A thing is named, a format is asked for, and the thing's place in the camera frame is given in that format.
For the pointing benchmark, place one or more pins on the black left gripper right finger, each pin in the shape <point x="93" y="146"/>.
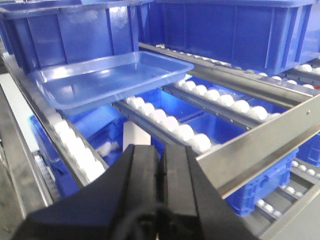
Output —
<point x="194" y="210"/>

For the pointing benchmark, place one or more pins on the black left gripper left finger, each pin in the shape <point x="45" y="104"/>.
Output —
<point x="117" y="205"/>

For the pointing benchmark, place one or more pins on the blue plastic tray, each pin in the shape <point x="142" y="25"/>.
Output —
<point x="82" y="86"/>

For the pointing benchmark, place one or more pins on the blue bin lower shelf right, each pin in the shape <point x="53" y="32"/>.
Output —
<point x="243" y="200"/>

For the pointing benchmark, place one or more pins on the steel front shelf bar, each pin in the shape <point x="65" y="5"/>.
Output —
<point x="236" y="162"/>

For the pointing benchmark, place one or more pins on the blue bin below shelf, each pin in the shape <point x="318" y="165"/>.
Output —
<point x="106" y="125"/>

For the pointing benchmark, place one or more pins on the blue crate on shelf right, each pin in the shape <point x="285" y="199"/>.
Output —
<point x="269" y="36"/>

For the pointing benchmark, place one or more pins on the blue crate on shelf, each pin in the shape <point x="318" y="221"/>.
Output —
<point x="269" y="36"/>
<point x="51" y="33"/>

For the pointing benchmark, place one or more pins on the blue crate on shelf left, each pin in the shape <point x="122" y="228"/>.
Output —
<point x="51" y="33"/>

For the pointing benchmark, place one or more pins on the white roller track left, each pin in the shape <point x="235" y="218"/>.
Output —
<point x="82" y="161"/>

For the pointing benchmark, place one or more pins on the white roller track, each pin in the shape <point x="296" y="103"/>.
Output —
<point x="238" y="112"/>
<point x="166" y="128"/>
<point x="82" y="161"/>

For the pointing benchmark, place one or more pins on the white roller track middle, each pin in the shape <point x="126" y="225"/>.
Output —
<point x="166" y="128"/>

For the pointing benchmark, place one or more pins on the white roller track right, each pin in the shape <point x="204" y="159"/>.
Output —
<point x="238" y="112"/>

